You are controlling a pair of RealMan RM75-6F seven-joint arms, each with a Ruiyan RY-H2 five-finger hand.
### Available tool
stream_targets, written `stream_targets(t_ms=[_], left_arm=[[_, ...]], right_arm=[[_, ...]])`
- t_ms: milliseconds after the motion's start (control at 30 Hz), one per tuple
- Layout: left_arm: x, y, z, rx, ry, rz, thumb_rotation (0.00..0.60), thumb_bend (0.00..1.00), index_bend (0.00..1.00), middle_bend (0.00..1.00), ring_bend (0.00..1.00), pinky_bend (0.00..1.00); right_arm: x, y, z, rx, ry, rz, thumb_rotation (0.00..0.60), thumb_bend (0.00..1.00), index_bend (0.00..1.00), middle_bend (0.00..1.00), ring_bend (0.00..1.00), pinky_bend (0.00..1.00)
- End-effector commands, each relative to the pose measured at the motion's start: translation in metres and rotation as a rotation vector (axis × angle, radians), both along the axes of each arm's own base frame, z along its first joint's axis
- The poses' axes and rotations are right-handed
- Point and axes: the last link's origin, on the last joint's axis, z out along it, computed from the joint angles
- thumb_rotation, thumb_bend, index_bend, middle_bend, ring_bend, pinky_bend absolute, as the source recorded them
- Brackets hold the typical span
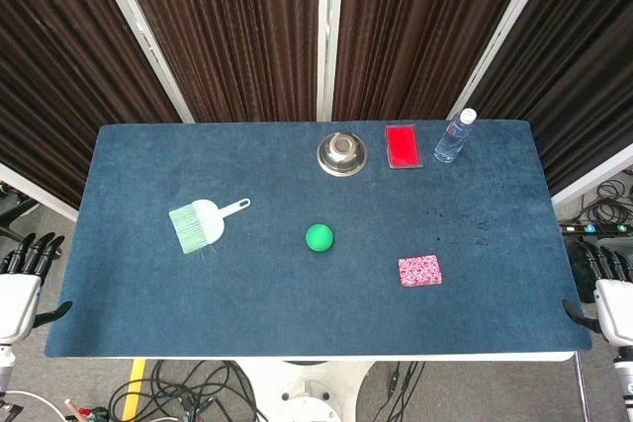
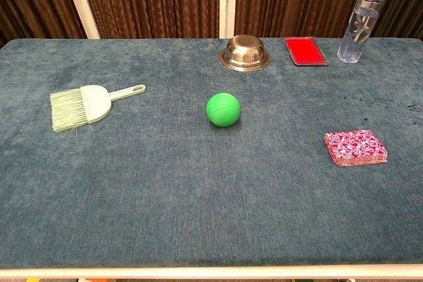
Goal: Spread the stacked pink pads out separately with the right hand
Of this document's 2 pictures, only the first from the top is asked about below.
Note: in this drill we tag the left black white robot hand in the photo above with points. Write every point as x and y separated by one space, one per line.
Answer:
17 303

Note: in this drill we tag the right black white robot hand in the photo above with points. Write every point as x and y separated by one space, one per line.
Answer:
615 308

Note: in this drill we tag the red white patterned block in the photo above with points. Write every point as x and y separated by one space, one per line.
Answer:
420 271

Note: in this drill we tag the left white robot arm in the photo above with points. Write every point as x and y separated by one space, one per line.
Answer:
5 367

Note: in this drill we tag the black power strip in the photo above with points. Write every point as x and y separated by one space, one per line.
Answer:
593 229

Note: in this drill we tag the black office chair base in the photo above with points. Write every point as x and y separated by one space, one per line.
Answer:
12 217

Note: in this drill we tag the wooden stick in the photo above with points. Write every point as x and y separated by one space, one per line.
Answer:
73 409

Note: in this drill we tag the yellow floor tape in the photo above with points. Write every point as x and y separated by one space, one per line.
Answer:
133 387

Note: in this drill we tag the mint green hand brush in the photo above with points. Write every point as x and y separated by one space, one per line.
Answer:
200 224

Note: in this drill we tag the brown pleated curtain panel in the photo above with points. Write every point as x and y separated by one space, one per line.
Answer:
64 81
569 61
420 31
237 31

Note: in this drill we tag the clear plastic water bottle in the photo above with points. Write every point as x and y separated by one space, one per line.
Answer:
452 140

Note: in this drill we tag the blue fabric table mat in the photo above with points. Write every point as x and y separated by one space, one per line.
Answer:
277 293

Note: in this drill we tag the red ink pad case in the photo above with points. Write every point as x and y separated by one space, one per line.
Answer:
403 146

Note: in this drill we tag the green ball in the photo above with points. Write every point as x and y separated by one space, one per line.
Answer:
319 237

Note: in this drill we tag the upturned steel bowl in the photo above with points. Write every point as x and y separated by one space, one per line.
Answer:
342 152

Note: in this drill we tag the white partition rail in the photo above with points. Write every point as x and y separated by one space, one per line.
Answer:
34 192
593 175

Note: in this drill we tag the white partition post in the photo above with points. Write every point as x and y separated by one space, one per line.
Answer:
143 36
499 36
329 31

